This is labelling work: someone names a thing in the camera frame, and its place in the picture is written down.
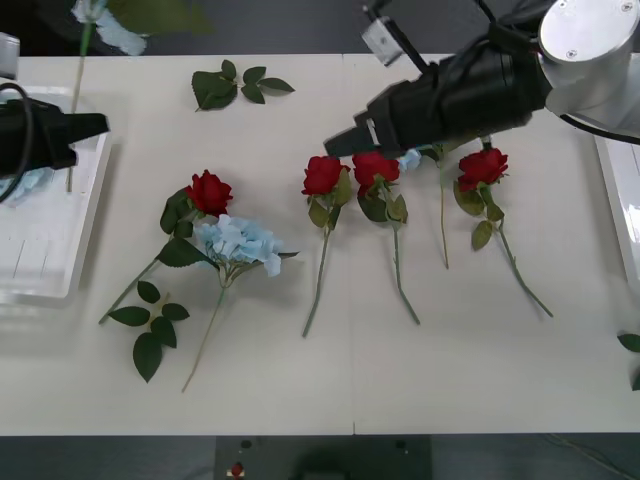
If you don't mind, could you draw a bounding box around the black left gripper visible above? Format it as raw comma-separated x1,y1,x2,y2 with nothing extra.
27,101,111,174

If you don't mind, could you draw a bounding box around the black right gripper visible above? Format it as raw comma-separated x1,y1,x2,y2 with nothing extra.
323,72,445,159

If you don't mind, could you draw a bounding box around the pale blue flower green stem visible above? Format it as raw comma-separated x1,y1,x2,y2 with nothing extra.
66,0,217,194
398,142,452,272
180,214,302,394
0,166,52,207

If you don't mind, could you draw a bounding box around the red rose with dark leaves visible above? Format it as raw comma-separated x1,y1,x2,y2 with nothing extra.
98,169,235,326

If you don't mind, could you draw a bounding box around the red rose green stem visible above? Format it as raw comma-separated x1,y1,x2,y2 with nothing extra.
453,146,555,319
351,151,422,327
300,154,353,339

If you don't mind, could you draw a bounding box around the shallow white box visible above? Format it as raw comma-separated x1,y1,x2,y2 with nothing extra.
593,133,640,312
0,84,115,321

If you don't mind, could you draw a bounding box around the loose green leaf twig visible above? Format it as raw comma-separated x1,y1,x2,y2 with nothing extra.
106,280,192,385
191,59,297,113
616,331,640,393

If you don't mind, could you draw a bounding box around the dark robot torso panel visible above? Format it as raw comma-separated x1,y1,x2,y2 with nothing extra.
214,434,433,480

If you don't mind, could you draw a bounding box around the black left wrist camera cable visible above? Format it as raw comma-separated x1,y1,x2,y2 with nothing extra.
0,82,34,204

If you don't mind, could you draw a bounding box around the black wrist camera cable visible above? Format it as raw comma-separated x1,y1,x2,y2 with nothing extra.
0,82,34,204
362,0,501,76

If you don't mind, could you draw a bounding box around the pale grey right wrist camera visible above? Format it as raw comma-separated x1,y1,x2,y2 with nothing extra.
360,16,405,68

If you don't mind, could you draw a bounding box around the pale grey wrist camera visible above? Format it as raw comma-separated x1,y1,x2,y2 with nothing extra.
0,33,20,80
360,16,405,68

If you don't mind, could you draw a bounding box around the pale grey left wrist camera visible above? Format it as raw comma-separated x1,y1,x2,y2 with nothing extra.
0,33,20,80

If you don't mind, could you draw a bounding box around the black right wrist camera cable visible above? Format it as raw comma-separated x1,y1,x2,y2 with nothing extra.
362,0,501,76

